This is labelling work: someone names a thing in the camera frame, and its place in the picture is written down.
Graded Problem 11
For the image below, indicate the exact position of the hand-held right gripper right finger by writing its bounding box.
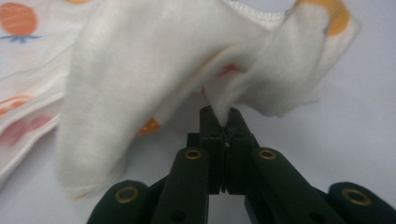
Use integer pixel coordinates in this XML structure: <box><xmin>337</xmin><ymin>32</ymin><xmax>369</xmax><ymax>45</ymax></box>
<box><xmin>224</xmin><ymin>106</ymin><xmax>260</xmax><ymax>196</ymax></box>

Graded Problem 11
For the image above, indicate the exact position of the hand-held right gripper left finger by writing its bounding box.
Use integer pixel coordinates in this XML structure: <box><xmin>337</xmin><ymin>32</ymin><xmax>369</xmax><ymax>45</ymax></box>
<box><xmin>186</xmin><ymin>105</ymin><xmax>226</xmax><ymax>196</ymax></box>

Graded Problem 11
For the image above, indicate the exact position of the white cloth with orange print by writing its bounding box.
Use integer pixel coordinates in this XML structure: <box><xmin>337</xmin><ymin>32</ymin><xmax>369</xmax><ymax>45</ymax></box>
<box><xmin>0</xmin><ymin>0</ymin><xmax>362</xmax><ymax>200</ymax></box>

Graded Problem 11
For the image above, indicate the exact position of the white table mat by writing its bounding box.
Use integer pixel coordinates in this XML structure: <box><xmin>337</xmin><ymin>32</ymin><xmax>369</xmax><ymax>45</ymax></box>
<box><xmin>0</xmin><ymin>0</ymin><xmax>396</xmax><ymax>224</ymax></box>

